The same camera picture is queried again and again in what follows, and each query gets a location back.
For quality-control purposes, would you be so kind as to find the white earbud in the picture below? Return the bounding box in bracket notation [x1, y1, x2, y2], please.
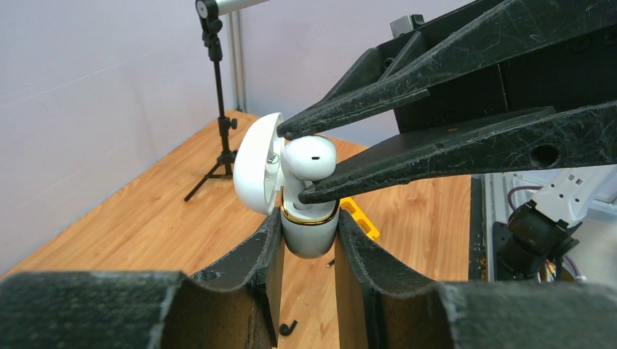
[281, 135, 337, 211]

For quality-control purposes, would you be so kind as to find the black tripod stand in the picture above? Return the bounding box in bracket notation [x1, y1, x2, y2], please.
[183, 0, 239, 204]

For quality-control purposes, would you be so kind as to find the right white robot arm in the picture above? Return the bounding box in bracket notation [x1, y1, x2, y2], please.
[277, 1, 616, 280]

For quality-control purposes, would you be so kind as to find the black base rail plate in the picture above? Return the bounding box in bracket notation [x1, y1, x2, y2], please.
[468, 175, 487, 281]

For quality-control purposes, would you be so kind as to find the silver microphone tube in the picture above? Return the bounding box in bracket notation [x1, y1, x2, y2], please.
[215, 0, 268, 15]

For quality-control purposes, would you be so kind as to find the white earbud charging case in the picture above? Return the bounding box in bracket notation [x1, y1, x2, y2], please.
[234, 113, 339, 259]

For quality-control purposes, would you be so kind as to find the yellow triangular plastic piece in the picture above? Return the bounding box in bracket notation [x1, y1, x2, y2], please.
[340, 197, 381, 242]

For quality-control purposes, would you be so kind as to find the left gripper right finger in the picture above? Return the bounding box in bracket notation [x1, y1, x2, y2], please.
[335, 211, 616, 348]

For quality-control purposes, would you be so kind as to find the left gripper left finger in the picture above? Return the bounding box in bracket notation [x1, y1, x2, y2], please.
[1, 210, 284, 348]

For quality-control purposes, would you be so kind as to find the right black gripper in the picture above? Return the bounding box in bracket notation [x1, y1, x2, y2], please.
[277, 1, 616, 204]

